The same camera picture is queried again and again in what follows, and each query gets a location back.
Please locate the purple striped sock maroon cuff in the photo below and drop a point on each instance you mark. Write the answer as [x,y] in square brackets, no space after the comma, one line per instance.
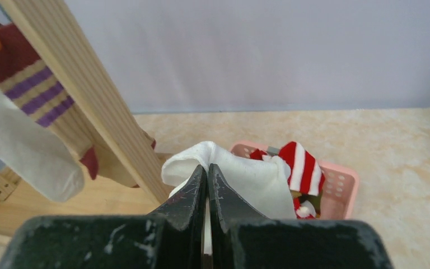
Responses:
[28,82]

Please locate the pink plastic basket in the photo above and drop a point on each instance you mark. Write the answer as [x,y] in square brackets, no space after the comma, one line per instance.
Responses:
[339,191]

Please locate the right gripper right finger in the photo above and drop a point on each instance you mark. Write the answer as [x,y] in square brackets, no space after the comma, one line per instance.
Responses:
[242,237]

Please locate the red white striped sock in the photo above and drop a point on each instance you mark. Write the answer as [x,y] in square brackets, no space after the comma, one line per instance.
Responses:
[305,180]

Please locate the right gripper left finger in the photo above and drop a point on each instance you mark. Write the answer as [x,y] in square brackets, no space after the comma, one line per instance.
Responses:
[168,237]

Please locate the wooden clothes rack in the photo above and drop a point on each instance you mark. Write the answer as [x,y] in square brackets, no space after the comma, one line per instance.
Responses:
[129,178]

